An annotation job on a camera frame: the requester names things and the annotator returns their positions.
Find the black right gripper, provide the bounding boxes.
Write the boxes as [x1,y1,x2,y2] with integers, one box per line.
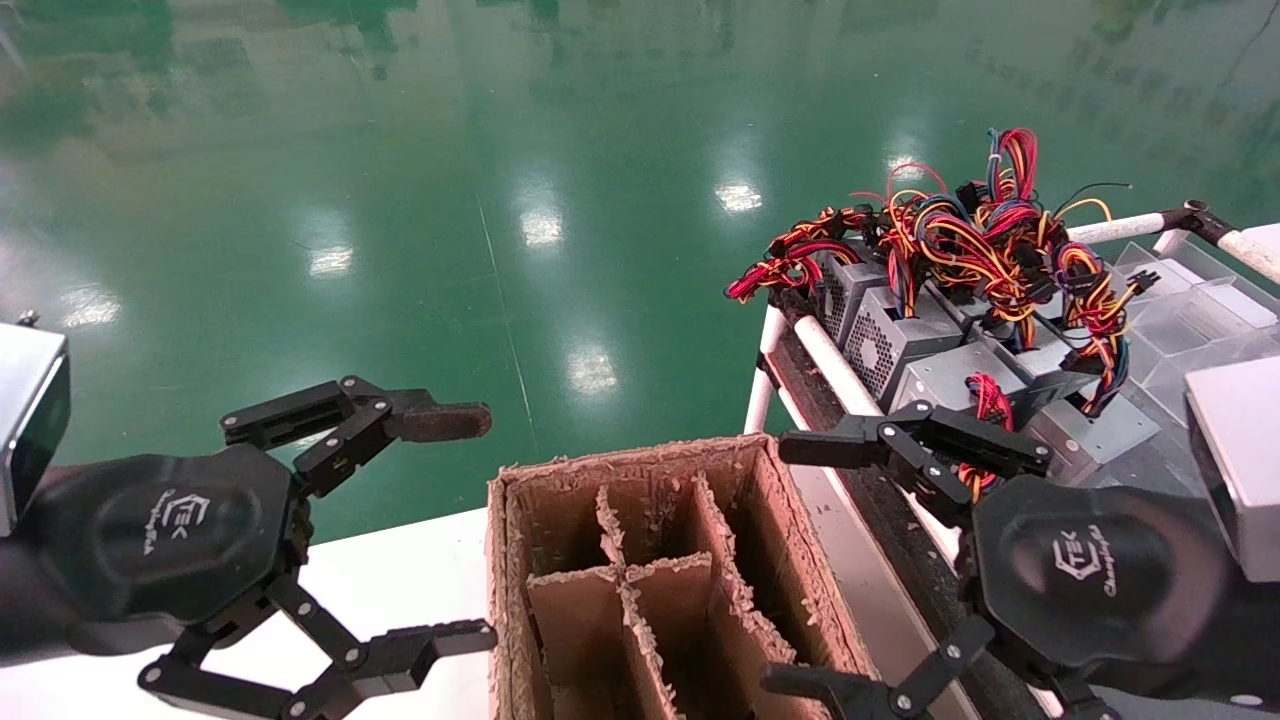
[760,400,1238,720]

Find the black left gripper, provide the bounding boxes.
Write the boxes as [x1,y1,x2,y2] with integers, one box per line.
[20,447,498,720]

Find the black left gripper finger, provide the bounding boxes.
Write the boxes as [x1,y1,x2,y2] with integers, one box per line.
[220,375,494,499]

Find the grey power supply with wires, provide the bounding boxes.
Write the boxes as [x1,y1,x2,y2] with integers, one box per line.
[1035,180,1131,373]
[920,125,1041,336]
[1022,240,1163,491]
[975,200,1096,403]

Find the worn cardboard box with dividers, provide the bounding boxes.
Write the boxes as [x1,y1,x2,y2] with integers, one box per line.
[487,435,881,720]

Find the grey power supply stack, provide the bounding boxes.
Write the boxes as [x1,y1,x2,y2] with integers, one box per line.
[845,165,969,398]

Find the clear acrylic divider tray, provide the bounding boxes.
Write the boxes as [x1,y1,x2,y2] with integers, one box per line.
[1080,240,1280,481]

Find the white pipe rack frame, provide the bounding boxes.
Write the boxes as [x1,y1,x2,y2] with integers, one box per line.
[743,200,1280,720]

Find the grey power supply red wires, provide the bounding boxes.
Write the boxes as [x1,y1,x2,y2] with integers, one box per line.
[890,345,1031,501]

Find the grey power supplies with cables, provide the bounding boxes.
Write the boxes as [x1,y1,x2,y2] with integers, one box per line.
[725,205,893,349]

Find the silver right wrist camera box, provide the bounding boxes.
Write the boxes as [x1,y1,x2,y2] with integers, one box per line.
[1185,355,1280,584]

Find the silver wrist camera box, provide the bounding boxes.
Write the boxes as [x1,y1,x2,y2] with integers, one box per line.
[1185,355,1280,584]
[0,310,73,541]

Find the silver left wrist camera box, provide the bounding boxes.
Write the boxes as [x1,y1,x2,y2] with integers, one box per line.
[0,310,73,541]

